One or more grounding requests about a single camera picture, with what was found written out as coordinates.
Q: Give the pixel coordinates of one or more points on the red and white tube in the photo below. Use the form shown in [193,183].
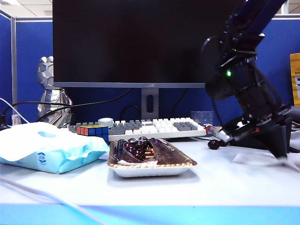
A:
[208,129]

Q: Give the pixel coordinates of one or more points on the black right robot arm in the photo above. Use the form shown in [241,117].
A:
[248,82]

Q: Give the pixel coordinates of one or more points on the colourful puzzle cube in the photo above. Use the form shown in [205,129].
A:
[90,131]

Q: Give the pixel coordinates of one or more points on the white and grey keyboard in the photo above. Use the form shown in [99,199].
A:
[164,126]

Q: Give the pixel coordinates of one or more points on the white plug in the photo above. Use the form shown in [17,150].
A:
[16,119]

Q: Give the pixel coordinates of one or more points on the flat brown cardboard box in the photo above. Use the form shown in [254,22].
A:
[216,131]

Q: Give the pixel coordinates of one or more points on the white round lid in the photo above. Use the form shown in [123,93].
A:
[105,122]

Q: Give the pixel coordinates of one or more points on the grey partition post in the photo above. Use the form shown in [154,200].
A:
[14,70]

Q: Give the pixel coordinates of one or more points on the clear plastic wrap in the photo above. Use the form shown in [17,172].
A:
[166,153]

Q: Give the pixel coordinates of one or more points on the black computer monitor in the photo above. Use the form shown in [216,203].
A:
[131,42]

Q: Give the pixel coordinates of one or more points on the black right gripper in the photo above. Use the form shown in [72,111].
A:
[253,126]

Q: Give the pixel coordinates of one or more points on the clear plastic cup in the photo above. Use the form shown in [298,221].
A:
[201,117]

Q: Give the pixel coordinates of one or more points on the yellow box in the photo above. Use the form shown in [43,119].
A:
[295,70]

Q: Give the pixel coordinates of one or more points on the silver faceted figurine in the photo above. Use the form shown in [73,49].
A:
[47,72]

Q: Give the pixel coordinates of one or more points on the white foam tray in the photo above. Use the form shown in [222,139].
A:
[150,171]

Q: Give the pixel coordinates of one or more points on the dark cherries pile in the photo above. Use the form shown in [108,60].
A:
[136,147]

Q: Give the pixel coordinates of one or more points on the grey monitor stand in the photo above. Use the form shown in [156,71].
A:
[144,103]

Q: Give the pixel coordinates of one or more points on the blue wet wipes pack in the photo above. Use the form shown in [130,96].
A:
[47,150]

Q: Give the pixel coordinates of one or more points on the white wet wipe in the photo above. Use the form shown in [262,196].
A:
[257,160]

